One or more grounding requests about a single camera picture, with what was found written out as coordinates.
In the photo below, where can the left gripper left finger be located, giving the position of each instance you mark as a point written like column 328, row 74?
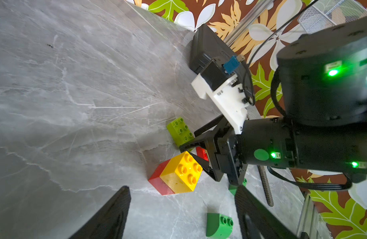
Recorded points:
column 109, row 222

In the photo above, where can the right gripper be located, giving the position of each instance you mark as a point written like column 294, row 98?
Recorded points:
column 265, row 142

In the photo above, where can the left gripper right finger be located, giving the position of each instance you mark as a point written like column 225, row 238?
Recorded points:
column 255, row 220

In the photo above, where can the red long brick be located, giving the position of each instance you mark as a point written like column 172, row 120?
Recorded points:
column 202, row 153

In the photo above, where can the lime green long brick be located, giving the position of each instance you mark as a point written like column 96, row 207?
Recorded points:
column 179, row 132

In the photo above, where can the yellow square brick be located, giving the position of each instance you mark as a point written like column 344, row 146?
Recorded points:
column 182, row 173

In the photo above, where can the green square brick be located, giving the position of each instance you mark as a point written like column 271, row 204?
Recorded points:
column 233, row 189
column 219, row 226

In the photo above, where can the red square brick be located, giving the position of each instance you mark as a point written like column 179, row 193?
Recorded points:
column 158, row 183

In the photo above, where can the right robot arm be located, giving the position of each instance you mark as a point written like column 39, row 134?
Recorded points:
column 320, row 90

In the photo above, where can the grey metal file tool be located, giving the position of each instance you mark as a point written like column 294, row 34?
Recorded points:
column 266, row 186

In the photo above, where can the black plastic tool case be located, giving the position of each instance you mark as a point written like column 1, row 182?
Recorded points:
column 209, row 53

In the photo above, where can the white wire basket right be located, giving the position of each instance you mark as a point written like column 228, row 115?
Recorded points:
column 328, row 13

